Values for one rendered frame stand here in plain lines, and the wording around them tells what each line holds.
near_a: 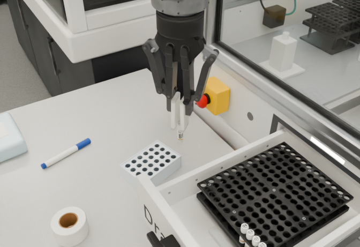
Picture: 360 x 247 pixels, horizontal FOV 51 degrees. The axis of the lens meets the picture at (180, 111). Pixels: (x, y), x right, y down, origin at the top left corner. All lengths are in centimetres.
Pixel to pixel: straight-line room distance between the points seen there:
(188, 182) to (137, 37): 72
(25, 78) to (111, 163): 198
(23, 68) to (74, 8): 183
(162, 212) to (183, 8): 33
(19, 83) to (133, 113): 180
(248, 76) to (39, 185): 55
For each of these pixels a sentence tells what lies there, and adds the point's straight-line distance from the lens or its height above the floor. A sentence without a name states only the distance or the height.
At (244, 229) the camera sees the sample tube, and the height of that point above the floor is 91.
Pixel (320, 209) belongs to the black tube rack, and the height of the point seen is 90.
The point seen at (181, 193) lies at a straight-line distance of 76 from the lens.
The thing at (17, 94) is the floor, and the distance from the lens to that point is 274.
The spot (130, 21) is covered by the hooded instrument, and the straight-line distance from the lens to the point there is 132.
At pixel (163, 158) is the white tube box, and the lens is 93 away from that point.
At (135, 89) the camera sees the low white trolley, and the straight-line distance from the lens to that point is 121.
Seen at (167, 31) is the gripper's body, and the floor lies 118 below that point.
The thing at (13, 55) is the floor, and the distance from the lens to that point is 322.
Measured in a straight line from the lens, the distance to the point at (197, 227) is 74.
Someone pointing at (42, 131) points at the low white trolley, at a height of 76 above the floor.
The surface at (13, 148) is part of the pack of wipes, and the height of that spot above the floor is 79.
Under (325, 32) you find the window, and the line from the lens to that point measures 72.
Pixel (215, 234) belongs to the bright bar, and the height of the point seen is 85.
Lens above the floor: 144
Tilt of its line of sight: 38 degrees down
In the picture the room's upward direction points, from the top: straight up
